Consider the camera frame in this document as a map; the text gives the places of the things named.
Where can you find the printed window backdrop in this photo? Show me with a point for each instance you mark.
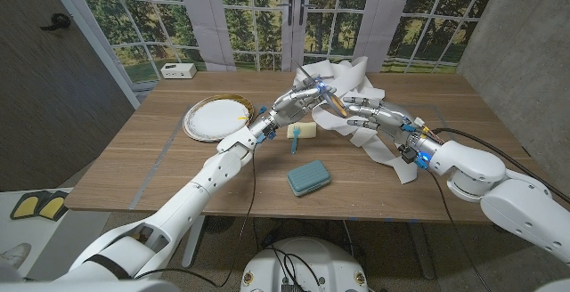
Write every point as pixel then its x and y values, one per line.
pixel 147 25

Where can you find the dark round floor fan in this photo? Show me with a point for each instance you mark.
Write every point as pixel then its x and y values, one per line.
pixel 219 224

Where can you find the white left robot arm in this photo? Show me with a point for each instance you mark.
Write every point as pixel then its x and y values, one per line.
pixel 200 185

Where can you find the yellow sponge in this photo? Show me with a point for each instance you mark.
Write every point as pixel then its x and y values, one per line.
pixel 307 129

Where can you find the white receipt paper strip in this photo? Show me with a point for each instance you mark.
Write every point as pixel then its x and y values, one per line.
pixel 405 172

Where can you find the white power box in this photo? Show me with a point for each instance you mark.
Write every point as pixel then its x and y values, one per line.
pixel 178 70

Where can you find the white sneaker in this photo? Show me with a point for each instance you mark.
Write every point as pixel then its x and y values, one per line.
pixel 15 254

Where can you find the grey orange scissors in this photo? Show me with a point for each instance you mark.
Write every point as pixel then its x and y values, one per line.
pixel 338 107

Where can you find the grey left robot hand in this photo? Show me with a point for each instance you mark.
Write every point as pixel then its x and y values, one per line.
pixel 294 105

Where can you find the blue plastic fork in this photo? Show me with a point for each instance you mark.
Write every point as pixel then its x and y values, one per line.
pixel 294 143

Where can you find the white table leg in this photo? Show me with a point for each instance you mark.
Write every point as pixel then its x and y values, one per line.
pixel 193 247

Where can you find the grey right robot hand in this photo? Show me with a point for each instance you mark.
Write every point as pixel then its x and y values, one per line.
pixel 392 114

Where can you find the teal soapbox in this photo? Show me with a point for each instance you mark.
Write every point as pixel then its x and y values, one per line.
pixel 308 177

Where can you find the white robot torso base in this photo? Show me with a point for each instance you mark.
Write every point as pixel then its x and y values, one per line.
pixel 311 261

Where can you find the yellow black foot pad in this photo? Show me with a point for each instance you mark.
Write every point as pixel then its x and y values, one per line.
pixel 26 205
pixel 58 205

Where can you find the grey table leg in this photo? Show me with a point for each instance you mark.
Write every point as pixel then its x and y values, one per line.
pixel 420 252

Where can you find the gold rimmed paper plate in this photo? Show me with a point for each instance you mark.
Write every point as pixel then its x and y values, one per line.
pixel 214 118

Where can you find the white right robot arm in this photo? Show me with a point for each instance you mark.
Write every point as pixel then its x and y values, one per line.
pixel 512 203

